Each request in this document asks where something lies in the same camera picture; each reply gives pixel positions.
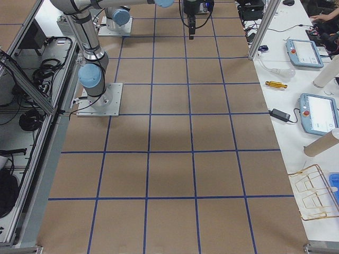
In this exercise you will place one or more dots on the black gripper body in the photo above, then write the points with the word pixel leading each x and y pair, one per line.
pixel 189 8

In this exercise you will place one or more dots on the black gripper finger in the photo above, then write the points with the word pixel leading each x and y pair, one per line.
pixel 191 33

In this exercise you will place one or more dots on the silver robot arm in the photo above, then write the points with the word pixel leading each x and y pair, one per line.
pixel 117 17
pixel 81 23

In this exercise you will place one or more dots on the small blue black object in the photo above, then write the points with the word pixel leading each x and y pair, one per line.
pixel 263 48

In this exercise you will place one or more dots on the far blue teach pendant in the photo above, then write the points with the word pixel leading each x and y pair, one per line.
pixel 304 53

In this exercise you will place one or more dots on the blue teach pendant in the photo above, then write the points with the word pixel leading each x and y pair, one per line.
pixel 319 114
pixel 304 53

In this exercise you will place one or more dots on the black power adapter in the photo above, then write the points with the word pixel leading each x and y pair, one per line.
pixel 280 115

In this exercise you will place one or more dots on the far white tube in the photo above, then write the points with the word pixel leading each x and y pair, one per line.
pixel 328 73

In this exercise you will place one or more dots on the near blue teach pendant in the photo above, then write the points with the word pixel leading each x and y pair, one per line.
pixel 319 114

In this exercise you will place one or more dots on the near cardboard tube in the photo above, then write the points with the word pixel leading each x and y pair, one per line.
pixel 322 144

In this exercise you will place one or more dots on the blue plastic tray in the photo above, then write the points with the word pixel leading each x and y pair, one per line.
pixel 334 184

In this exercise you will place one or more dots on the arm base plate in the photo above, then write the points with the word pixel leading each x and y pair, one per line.
pixel 107 105
pixel 108 28

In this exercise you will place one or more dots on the aluminium frame post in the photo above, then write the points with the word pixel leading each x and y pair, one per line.
pixel 264 25

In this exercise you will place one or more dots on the gold wire rack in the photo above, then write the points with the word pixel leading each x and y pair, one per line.
pixel 314 195

